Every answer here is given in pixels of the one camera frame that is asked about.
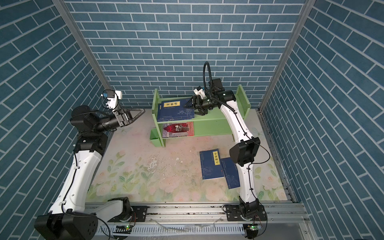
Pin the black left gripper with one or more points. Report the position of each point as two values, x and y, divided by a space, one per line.
122 118

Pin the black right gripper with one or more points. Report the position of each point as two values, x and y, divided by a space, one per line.
200 107

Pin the blue book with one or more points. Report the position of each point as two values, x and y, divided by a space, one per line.
210 165
174 111
231 173

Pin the red pink illustrated book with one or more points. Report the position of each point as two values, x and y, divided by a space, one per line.
177 130

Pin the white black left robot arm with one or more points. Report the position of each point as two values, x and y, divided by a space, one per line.
66 218

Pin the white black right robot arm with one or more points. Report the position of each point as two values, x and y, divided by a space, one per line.
243 153

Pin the small green box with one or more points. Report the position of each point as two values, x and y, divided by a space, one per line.
155 138

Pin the green two-tier shelf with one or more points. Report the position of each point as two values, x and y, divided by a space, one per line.
212 124

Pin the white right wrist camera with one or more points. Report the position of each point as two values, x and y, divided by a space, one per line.
199 91

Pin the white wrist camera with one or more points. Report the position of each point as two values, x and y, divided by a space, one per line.
111 98
199 91

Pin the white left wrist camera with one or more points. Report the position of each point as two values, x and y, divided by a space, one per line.
111 98

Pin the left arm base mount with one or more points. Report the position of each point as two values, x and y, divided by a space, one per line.
137 214

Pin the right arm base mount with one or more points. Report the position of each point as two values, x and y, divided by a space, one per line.
236 213

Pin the aluminium corner frame post left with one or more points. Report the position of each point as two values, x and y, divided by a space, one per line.
76 32

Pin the aluminium corner frame post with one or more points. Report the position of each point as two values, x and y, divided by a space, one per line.
76 32
304 14

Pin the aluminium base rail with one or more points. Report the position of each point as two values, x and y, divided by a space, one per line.
286 220

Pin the aluminium corner frame post right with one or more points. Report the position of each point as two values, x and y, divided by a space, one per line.
304 14

